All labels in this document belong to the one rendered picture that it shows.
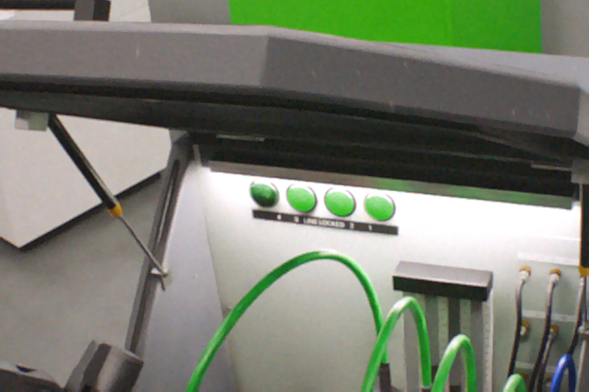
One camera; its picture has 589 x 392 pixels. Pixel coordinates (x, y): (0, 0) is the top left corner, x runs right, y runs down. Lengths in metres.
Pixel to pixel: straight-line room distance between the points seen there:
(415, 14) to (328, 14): 0.40
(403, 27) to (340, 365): 2.36
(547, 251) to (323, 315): 0.40
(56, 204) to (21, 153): 0.30
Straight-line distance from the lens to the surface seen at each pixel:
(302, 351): 1.76
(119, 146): 4.47
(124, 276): 4.08
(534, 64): 1.68
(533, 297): 1.56
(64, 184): 4.35
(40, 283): 4.15
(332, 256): 1.41
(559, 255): 1.51
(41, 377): 1.27
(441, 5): 3.84
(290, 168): 1.53
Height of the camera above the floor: 2.16
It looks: 28 degrees down
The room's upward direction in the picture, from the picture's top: 7 degrees counter-clockwise
